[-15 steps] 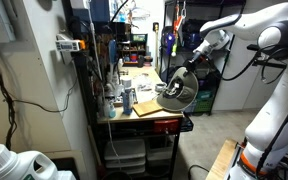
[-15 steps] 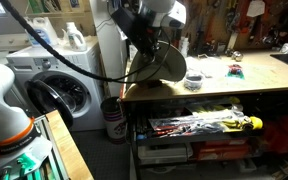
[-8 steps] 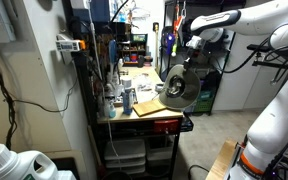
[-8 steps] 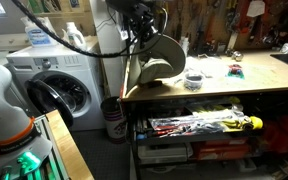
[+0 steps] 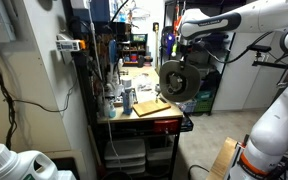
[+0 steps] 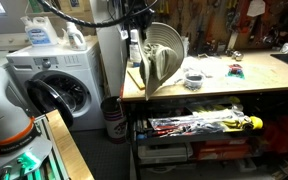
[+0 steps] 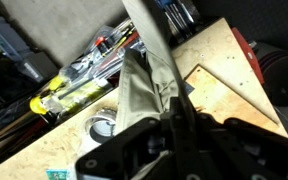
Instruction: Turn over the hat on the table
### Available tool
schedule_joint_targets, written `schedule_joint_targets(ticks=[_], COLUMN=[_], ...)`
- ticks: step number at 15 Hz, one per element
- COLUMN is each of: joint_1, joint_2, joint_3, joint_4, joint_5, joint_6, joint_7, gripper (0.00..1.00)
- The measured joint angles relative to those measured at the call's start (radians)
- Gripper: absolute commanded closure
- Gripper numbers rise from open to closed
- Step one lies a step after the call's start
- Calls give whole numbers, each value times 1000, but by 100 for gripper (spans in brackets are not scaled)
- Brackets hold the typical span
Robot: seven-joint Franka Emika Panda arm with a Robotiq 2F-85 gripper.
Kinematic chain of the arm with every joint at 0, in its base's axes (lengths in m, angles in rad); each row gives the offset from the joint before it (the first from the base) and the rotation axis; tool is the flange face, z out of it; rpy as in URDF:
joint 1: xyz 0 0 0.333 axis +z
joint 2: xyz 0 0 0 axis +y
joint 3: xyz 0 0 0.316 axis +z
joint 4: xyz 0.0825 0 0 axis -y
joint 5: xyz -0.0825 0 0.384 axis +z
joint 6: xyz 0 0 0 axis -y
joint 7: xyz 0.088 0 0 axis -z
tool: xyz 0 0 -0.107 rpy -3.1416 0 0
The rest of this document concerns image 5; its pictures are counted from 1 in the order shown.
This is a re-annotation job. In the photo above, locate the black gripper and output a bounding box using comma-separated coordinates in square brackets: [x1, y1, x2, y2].
[180, 38, 198, 70]

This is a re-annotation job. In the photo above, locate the pale blue plastic crate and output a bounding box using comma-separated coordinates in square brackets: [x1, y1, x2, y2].
[180, 99, 198, 115]

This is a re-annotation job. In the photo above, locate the white orange wall device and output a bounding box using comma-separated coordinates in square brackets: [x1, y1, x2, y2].
[55, 33, 87, 53]

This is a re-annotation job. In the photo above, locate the black metal shelving rack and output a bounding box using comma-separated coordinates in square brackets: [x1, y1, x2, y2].
[158, 0, 247, 116]

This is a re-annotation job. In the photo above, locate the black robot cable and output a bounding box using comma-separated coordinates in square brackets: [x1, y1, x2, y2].
[197, 30, 276, 65]

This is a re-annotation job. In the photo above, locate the small clear blue bottle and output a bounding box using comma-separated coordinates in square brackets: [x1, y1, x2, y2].
[107, 99, 118, 119]

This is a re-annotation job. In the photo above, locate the wooden top workbench black frame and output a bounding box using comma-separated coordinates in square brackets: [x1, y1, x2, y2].
[95, 65, 195, 180]

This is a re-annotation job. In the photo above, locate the green plastic crate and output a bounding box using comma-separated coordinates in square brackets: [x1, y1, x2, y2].
[194, 90, 216, 114]

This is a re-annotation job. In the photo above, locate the white detergent jug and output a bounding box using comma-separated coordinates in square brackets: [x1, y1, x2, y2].
[0, 143, 60, 180]

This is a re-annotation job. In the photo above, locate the purple hanging tool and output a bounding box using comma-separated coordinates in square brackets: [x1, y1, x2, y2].
[165, 32, 177, 56]

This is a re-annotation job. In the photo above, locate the white plastic storage bin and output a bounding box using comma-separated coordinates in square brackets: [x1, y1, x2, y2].
[104, 139, 148, 175]

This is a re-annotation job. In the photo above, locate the black floor cable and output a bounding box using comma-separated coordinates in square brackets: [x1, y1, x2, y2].
[187, 163, 212, 180]

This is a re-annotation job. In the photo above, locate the small dark shelf organizer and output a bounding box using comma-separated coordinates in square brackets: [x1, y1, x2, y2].
[118, 33, 149, 67]

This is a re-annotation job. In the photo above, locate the red tool drawer box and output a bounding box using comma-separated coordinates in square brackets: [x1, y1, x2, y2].
[153, 119, 181, 135]

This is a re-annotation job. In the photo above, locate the white capped spray can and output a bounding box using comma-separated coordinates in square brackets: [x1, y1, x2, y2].
[120, 75, 136, 116]

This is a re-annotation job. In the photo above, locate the wooden board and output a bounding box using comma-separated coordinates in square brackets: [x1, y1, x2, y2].
[132, 98, 172, 118]
[205, 137, 240, 180]

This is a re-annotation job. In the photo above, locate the black wall cable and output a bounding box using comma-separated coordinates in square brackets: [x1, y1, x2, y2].
[0, 48, 79, 151]

